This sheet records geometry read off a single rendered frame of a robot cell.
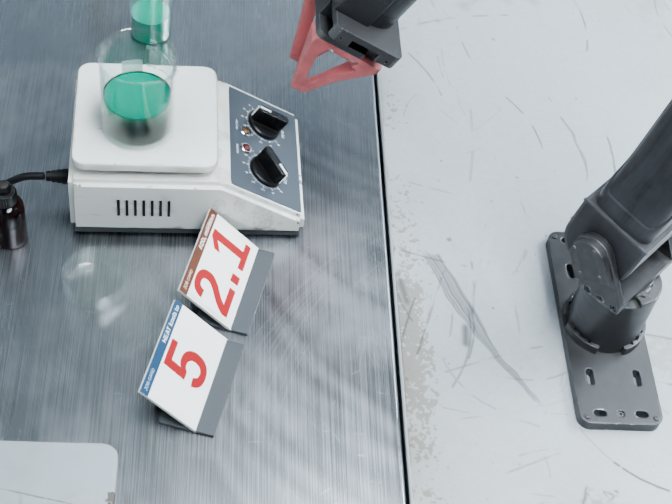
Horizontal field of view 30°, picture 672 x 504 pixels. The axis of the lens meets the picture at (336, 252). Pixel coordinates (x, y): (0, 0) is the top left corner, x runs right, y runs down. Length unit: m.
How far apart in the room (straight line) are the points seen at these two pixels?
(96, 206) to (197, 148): 0.10
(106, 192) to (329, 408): 0.26
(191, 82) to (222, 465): 0.34
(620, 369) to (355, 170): 0.30
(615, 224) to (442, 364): 0.19
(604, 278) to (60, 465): 0.44
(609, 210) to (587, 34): 0.43
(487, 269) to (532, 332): 0.07
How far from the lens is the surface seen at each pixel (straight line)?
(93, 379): 1.02
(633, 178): 0.95
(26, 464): 0.97
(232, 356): 1.02
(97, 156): 1.04
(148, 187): 1.05
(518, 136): 1.24
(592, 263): 0.99
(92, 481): 0.96
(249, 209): 1.07
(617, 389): 1.07
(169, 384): 0.98
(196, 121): 1.07
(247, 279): 1.07
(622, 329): 1.06
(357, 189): 1.15
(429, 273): 1.10
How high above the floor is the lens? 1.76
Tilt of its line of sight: 51 degrees down
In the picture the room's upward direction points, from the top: 10 degrees clockwise
